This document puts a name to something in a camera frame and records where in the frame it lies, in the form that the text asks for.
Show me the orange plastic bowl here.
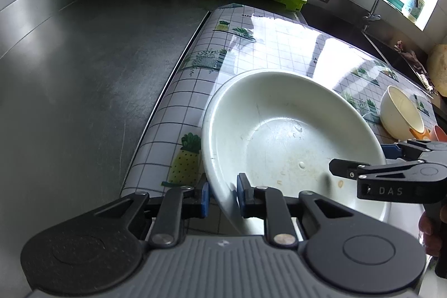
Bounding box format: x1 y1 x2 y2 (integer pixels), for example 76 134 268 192
429 125 447 142

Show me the dish soap bottle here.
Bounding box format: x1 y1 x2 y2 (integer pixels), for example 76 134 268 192
401 0 426 23

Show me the round wooden cutting board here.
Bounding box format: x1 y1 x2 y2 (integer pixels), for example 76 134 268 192
427 45 447 97

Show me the plant-patterned grid table mat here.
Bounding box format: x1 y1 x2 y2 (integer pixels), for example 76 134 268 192
120 3 440 236

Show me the right hand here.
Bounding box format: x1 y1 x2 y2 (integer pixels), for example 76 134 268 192
418 213 442 257

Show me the cream strainer bowl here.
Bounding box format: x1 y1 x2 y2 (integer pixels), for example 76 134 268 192
380 85 428 141

